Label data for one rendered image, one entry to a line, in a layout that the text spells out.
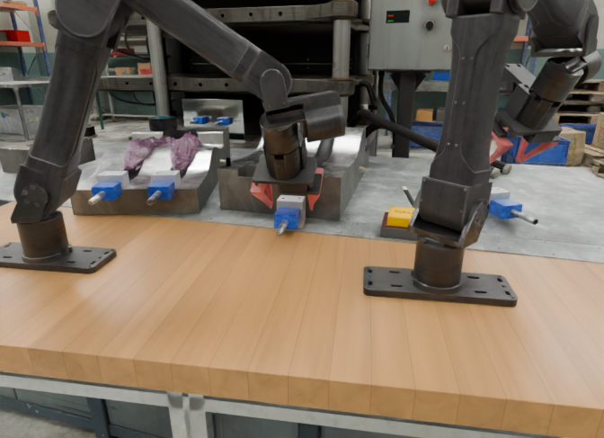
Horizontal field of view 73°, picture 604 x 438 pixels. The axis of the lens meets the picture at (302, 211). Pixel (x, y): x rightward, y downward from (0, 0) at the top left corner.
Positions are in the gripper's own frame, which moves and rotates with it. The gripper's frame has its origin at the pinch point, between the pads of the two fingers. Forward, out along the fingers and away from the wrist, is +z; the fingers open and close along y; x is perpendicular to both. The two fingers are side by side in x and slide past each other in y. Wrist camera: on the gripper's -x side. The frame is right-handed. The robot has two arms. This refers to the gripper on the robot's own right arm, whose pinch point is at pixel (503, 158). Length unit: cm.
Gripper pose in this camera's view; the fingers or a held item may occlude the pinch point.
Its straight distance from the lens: 89.4
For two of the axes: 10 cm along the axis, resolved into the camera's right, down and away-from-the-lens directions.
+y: -9.6, 0.9, -2.7
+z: -1.4, 6.7, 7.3
